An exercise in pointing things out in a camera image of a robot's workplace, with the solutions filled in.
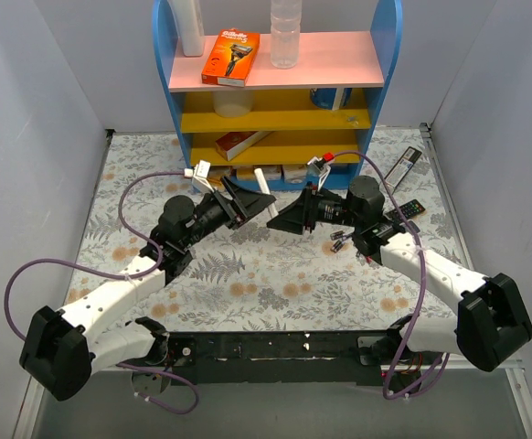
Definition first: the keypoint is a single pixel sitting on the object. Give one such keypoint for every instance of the white bottle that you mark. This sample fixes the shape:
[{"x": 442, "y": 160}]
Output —
[{"x": 190, "y": 27}]

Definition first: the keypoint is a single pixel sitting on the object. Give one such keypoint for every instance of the white sponge pack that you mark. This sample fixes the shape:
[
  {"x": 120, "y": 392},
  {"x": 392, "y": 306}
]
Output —
[{"x": 273, "y": 172}]

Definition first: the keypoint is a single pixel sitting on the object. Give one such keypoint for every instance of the white translucent cup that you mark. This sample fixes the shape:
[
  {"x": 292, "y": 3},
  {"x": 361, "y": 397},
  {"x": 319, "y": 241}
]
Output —
[{"x": 232, "y": 104}]

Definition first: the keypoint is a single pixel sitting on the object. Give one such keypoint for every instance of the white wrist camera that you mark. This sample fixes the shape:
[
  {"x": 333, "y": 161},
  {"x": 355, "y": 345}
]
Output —
[
  {"x": 321, "y": 167},
  {"x": 199, "y": 177}
]

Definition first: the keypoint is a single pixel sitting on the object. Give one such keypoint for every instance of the clear plastic bottle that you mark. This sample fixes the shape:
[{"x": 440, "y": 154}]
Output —
[{"x": 286, "y": 18}]

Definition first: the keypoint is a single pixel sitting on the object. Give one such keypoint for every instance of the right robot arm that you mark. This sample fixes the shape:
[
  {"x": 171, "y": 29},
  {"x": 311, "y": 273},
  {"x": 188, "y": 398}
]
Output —
[{"x": 490, "y": 322}]

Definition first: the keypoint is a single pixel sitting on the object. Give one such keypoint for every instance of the cream sponge pack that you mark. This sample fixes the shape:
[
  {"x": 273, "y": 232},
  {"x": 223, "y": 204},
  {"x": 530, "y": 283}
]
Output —
[{"x": 294, "y": 174}]

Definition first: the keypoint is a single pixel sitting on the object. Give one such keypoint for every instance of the black battery top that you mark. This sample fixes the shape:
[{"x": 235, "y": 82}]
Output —
[{"x": 337, "y": 235}]

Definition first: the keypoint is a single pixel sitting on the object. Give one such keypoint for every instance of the black TV remote control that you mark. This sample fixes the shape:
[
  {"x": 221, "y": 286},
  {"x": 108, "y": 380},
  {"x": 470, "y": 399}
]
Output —
[{"x": 409, "y": 210}]

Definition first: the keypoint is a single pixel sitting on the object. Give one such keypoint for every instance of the yellow sponge pack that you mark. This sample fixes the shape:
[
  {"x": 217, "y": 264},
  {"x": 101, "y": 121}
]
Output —
[{"x": 245, "y": 173}]

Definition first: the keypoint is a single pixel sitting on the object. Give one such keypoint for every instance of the metal corner rail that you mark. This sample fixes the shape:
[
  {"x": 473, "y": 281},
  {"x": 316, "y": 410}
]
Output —
[{"x": 426, "y": 134}]

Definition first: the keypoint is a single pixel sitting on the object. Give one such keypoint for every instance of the red and silver long box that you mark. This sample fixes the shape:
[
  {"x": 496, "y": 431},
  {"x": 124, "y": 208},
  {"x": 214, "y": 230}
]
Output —
[{"x": 232, "y": 144}]

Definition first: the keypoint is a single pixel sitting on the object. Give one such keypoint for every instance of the blue and yellow shelf unit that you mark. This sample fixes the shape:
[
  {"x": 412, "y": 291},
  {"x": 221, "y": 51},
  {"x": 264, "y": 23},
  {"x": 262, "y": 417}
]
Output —
[{"x": 362, "y": 60}]

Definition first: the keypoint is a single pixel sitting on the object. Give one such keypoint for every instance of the black battery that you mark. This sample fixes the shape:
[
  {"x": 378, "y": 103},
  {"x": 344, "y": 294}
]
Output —
[
  {"x": 337, "y": 235},
  {"x": 338, "y": 245}
]

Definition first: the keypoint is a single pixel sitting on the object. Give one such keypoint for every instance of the orange razor box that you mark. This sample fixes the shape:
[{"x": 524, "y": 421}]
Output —
[{"x": 231, "y": 59}]

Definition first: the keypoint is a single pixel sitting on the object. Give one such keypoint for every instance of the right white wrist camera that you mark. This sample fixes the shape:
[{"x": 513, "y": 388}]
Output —
[{"x": 321, "y": 167}]

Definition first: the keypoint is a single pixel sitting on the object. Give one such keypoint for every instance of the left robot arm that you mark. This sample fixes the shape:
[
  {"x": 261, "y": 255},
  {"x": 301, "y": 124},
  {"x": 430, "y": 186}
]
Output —
[{"x": 64, "y": 347}]

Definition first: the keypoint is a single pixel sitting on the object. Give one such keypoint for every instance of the black silver toothpaste box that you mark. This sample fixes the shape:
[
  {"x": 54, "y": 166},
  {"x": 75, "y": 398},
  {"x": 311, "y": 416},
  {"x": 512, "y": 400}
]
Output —
[{"x": 402, "y": 167}]

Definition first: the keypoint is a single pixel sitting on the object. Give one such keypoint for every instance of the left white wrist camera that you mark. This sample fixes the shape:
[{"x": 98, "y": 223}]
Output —
[{"x": 199, "y": 177}]

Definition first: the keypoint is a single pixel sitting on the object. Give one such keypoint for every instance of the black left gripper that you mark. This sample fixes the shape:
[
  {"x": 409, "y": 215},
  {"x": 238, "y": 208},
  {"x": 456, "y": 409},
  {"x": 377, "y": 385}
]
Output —
[{"x": 229, "y": 208}]

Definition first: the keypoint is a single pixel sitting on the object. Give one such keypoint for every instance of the white remote control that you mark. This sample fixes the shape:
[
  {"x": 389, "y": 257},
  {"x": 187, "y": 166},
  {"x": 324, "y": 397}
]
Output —
[{"x": 264, "y": 188}]

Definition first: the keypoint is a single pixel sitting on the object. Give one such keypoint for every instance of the black base bar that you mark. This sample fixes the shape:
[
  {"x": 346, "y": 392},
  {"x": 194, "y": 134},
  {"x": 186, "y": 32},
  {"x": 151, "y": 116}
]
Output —
[{"x": 344, "y": 356}]

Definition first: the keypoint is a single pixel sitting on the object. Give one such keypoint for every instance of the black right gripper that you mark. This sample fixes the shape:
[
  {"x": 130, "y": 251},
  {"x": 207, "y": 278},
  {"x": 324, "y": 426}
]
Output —
[{"x": 306, "y": 210}]

